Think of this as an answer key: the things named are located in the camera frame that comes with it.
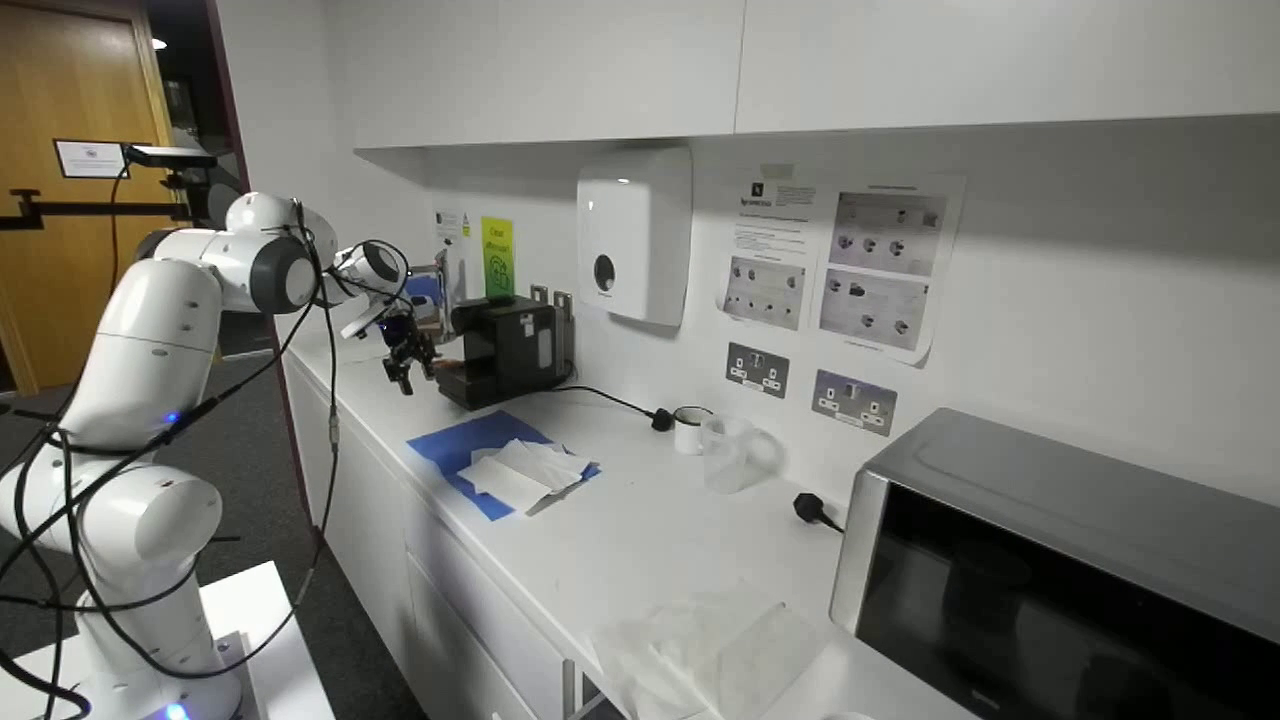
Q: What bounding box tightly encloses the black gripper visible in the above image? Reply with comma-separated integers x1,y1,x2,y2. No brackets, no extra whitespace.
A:
380,312,438,397

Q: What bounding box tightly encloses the blue towel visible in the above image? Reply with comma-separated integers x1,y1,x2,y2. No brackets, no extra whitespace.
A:
413,414,599,520

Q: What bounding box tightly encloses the white robot base table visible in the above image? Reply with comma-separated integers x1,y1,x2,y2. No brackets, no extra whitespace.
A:
0,557,335,720

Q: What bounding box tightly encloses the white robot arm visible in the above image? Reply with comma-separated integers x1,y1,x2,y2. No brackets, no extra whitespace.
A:
0,192,413,720

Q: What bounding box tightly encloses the black coffee machine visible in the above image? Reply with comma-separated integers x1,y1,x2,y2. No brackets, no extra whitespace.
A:
433,298,578,410

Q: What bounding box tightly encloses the white paper poster left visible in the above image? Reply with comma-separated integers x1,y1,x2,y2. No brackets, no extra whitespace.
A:
438,207,468,309

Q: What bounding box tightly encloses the white soap dispenser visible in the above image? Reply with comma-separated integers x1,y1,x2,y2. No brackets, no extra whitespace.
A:
578,155,692,328

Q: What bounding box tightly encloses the white upper cabinet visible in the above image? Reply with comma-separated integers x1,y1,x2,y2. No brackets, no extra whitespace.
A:
321,0,1280,149

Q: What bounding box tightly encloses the clear plastic container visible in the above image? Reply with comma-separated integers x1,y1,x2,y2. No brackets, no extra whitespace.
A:
678,403,786,493

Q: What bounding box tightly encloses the wooden door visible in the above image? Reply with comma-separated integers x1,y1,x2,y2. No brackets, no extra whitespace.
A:
0,0,185,397

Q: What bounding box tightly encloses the black plug near microwave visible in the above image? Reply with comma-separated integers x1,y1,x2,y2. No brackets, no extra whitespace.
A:
791,493,843,536

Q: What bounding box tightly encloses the clear plastic bag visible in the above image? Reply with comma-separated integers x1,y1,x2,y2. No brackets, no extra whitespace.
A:
598,595,824,720

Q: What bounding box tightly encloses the white instruction poster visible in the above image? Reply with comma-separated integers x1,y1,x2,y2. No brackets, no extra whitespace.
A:
718,163,965,363

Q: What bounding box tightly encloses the silver microwave oven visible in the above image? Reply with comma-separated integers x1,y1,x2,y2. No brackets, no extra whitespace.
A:
827,410,1280,720

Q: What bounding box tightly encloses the yellow green wall sticker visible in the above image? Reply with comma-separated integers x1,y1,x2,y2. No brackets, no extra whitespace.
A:
480,215,516,298

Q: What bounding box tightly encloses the black power cable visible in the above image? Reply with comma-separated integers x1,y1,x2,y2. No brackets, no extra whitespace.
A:
556,379,681,438

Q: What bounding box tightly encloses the wall socket left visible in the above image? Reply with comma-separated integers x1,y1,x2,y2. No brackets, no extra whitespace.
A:
726,346,788,402

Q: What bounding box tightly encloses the wall socket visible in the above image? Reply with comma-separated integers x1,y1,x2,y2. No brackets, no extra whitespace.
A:
726,346,788,402
814,374,897,438

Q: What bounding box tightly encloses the wall socket right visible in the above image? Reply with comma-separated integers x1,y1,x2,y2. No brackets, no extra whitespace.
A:
814,374,897,438

